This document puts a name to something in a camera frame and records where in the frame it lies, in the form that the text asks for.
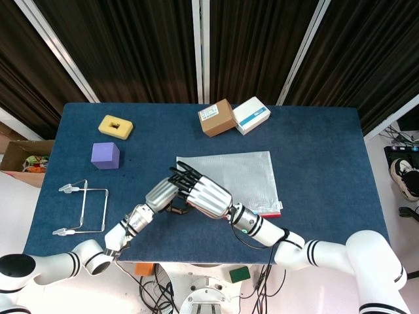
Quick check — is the silver mesh zipper pouch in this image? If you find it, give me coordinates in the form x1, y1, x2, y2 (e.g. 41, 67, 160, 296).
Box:
175, 150, 284, 219

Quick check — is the black office chair base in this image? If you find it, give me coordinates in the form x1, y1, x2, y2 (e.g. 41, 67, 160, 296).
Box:
397, 205, 419, 219

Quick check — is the grey cable bundle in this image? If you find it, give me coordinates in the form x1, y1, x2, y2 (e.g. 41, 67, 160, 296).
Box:
384, 126, 419, 147

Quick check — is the white frame post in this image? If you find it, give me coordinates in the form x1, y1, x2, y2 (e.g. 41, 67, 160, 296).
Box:
362, 101, 419, 142
0, 107, 45, 141
276, 0, 332, 106
14, 0, 101, 104
191, 0, 211, 105

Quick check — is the orange block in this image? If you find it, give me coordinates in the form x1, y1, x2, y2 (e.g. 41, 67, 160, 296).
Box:
134, 262, 155, 277

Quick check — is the black floor cable bundle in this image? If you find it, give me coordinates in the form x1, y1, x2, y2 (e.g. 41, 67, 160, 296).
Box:
250, 264, 289, 299
139, 273, 180, 314

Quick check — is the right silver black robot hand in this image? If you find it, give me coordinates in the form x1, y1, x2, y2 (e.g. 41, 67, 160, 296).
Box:
165, 160, 234, 220

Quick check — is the blue felt table cover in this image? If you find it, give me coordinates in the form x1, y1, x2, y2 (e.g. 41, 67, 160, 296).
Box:
23, 103, 395, 266

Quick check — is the green block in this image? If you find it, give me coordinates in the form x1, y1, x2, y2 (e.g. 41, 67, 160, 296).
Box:
228, 266, 251, 284

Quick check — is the brown cardboard box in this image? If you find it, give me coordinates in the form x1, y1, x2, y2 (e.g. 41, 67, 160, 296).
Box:
197, 98, 237, 138

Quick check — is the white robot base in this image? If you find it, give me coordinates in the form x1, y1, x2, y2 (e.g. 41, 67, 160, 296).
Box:
156, 263, 243, 314

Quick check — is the colourful cloth item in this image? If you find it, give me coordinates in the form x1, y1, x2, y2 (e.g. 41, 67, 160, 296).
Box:
22, 155, 50, 174

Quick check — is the black electronic device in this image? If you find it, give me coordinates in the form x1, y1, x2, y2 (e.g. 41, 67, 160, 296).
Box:
383, 145, 419, 164

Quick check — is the black pleated curtain panel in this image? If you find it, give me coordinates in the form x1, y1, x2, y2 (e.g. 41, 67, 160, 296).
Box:
284, 0, 419, 135
208, 0, 320, 105
32, 0, 199, 104
0, 0, 89, 140

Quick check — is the cardboard box with items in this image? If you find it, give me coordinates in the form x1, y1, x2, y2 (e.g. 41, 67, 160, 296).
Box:
0, 139, 55, 189

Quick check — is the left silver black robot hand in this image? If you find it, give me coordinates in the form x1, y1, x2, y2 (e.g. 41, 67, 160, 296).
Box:
145, 172, 201, 215

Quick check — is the white box with blue stripe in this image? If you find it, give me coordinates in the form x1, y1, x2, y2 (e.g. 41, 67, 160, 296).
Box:
232, 96, 272, 136

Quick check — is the yellow sponge block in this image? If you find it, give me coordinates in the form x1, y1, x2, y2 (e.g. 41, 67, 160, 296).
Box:
98, 114, 135, 141

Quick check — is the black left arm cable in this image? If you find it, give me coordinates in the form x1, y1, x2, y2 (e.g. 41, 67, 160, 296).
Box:
104, 214, 141, 285

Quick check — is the purple foam cube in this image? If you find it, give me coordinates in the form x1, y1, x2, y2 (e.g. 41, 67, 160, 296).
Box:
90, 142, 121, 171

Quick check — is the black and white sneaker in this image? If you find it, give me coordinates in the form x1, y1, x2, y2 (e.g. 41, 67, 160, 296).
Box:
389, 158, 419, 202

